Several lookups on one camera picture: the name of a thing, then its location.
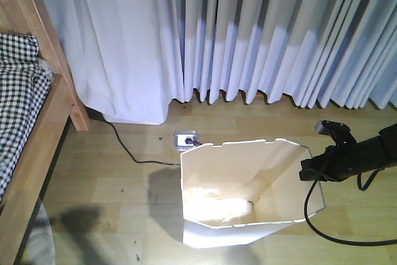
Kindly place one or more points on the wooden bed frame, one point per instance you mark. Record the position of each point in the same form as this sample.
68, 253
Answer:
62, 103

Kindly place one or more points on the round grey yellow rug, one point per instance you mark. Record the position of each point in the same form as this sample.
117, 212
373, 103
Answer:
39, 246

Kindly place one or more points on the black white checkered bedding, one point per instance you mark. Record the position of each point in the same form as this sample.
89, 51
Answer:
25, 84

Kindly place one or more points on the white plastic trash bin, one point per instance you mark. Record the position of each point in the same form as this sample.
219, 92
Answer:
238, 192

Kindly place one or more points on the floor power outlet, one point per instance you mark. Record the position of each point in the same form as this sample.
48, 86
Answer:
185, 140

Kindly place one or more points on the white pleated curtain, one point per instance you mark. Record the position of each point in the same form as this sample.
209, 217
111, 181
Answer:
130, 58

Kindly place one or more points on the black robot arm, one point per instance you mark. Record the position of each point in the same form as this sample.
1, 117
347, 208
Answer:
374, 153

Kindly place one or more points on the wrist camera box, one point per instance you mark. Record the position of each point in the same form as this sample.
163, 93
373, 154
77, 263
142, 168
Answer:
328, 127

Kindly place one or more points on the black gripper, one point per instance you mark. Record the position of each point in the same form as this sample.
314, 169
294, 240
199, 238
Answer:
341, 163

